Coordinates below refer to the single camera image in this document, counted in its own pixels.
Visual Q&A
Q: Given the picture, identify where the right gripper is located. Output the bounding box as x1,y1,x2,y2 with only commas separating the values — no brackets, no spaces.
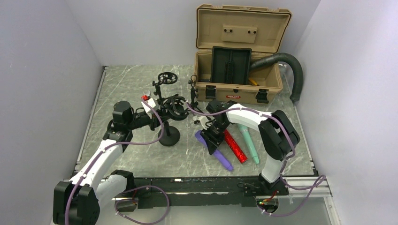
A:
200,120,230,155

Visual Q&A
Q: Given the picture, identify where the purple microphone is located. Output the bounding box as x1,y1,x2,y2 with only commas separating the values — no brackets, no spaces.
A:
195,130,233,171

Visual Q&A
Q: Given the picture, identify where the red glitter microphone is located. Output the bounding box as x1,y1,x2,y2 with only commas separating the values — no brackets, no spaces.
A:
224,129,248,164

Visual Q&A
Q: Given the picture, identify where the black round base stand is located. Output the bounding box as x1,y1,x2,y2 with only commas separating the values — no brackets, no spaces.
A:
157,95,190,148

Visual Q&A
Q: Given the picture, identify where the teal microphone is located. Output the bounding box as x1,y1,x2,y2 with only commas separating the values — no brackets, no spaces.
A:
238,124,260,165

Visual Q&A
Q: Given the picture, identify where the small black tripod stand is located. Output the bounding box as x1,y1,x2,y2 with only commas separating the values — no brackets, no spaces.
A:
188,75,203,113

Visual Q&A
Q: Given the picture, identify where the black shock mount tripod stand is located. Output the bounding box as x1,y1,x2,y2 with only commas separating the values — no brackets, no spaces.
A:
152,72,178,108

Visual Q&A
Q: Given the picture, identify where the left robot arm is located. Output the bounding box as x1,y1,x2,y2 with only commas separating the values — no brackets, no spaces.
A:
53,96,164,225

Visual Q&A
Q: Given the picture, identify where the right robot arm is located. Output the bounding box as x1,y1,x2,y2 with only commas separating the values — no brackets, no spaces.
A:
195,100,300,195

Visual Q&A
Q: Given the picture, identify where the yellow tool in case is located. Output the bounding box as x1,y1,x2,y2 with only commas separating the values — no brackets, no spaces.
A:
248,78,259,86

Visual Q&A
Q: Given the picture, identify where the black tray insert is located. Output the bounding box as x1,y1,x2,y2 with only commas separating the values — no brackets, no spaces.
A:
210,46,252,85

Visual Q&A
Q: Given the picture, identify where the tan plastic case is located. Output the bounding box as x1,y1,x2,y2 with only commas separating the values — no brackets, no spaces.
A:
194,4,292,105

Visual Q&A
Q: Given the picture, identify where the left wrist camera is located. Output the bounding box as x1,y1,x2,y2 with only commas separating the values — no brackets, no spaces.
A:
141,95,159,116

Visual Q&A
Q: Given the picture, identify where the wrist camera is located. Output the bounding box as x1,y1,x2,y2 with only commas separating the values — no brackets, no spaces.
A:
141,95,159,116
192,115,202,124

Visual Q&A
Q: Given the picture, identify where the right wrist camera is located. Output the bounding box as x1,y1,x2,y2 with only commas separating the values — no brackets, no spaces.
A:
192,115,202,124

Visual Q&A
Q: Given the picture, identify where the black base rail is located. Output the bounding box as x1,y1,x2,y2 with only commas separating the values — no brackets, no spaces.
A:
116,176,289,209

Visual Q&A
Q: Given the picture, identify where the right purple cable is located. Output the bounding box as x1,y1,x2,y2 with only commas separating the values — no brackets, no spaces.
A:
185,102,327,218

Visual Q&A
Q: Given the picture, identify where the purple cable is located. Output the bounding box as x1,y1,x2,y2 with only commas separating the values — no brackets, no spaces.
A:
64,101,171,225
185,102,327,218

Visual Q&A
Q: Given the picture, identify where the black corrugated hose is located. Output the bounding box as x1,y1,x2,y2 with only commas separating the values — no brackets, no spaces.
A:
249,52,304,104

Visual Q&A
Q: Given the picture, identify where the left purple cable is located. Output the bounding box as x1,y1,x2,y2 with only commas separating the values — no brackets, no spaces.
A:
64,101,171,225

